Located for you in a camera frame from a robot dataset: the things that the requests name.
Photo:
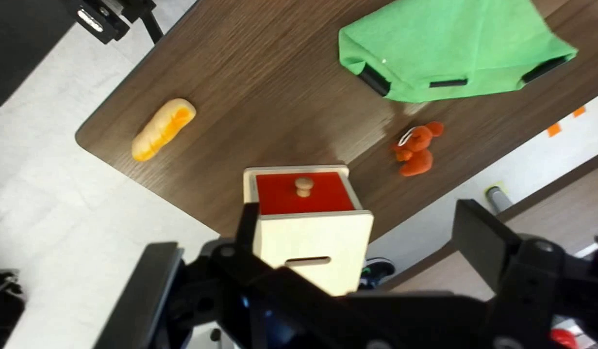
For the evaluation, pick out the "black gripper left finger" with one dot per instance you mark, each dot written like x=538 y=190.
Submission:
x=144 y=302

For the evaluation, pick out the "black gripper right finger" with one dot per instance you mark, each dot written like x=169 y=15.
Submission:
x=489 y=252

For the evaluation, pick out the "orange plush toy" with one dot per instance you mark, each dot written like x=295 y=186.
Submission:
x=416 y=151

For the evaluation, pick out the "red front wooden drawer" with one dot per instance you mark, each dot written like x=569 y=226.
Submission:
x=324 y=194

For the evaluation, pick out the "yellow oblong toy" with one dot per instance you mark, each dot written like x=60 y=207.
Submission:
x=163 y=128

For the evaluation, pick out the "small orange floor tape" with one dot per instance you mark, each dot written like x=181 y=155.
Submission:
x=554 y=130
x=579 y=110

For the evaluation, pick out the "wooden box with slot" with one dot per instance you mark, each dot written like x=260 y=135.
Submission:
x=319 y=248

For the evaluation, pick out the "green cloth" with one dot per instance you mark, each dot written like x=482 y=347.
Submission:
x=447 y=48

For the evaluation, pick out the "black perforated mounting table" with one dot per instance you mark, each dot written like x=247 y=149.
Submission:
x=14 y=44

